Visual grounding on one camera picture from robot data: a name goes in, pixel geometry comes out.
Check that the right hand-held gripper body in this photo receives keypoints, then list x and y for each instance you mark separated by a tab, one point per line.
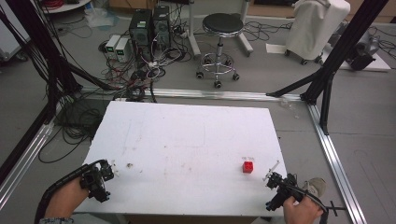
282	190

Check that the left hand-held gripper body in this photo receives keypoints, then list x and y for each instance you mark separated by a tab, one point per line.
93	182

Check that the person's right hand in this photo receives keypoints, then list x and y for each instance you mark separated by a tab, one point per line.
302	212

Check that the person's left hand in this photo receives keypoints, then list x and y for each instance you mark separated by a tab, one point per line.
67	199

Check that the red block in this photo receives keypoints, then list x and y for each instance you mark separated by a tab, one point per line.
247	167

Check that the person's beige shoe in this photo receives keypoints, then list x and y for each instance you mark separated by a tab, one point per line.
317	185

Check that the person's denim sleeve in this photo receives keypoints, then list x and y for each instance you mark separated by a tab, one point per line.
56	221

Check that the white power supply box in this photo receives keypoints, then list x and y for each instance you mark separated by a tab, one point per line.
122	49
112	44

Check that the white desk leg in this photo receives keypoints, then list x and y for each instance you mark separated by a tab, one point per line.
246	34
193	31

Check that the black computer tower green label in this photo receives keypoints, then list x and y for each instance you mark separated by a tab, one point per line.
141	29

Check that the black and grey device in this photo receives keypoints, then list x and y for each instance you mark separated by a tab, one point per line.
362	56

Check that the white covered cart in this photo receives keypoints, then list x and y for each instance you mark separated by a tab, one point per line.
314	28

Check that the white floor board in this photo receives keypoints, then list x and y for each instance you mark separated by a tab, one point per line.
378	63

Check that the clear plastic bag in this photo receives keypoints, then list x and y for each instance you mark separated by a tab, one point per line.
99	17

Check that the black round stool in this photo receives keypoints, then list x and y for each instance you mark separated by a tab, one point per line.
221	28

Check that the white round table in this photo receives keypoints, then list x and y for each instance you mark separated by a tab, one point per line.
67	5

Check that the aluminium floor rail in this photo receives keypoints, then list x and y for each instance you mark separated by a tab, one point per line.
21	155
336	161
218	94

